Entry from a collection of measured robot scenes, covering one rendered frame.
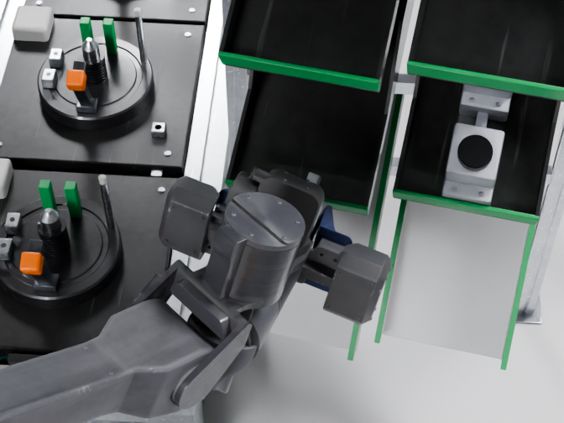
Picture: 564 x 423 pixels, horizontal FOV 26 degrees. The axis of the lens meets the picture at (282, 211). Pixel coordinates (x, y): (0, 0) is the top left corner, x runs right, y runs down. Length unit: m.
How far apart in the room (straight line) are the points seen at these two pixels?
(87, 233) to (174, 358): 0.54
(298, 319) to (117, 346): 0.45
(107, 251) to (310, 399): 0.28
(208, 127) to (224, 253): 0.67
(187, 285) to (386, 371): 0.56
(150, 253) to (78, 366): 0.56
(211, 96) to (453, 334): 0.46
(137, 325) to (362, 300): 0.21
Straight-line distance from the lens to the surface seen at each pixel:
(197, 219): 0.98
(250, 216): 0.85
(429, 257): 1.25
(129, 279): 1.33
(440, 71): 0.98
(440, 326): 1.26
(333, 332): 1.25
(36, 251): 1.25
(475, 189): 1.09
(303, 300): 1.25
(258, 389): 1.38
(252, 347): 0.89
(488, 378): 1.40
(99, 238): 1.34
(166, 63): 1.54
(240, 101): 1.17
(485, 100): 1.11
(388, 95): 1.10
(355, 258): 0.96
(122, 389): 0.82
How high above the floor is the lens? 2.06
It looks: 52 degrees down
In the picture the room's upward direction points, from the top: straight up
